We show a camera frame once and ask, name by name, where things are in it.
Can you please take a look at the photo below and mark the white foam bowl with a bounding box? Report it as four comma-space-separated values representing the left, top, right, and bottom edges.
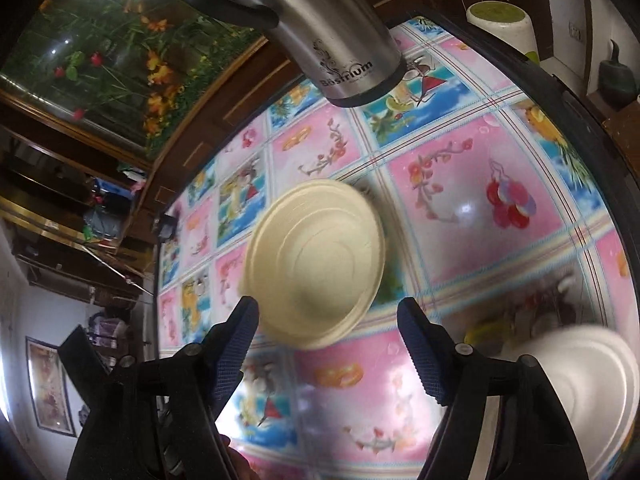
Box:
531, 324, 639, 480

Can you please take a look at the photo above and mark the stainless steel thermos jug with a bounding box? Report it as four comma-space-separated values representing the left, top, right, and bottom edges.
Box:
172, 0, 407, 109

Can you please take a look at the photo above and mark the artificial flower display window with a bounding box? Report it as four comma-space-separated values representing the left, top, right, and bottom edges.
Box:
0, 0, 268, 160

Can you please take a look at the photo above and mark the dark green vase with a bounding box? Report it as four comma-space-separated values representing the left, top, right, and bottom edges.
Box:
598, 39, 637, 109

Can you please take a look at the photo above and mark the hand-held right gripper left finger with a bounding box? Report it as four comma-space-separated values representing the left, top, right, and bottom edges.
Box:
70, 296, 261, 480

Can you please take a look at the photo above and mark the beige plastic bowl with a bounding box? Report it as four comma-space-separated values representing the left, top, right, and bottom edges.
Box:
242, 178, 387, 350

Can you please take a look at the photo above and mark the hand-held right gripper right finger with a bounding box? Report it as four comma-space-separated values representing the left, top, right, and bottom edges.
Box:
396, 296, 599, 480

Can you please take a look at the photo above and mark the framed wall painting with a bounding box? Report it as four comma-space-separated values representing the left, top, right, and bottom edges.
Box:
25, 337, 77, 437

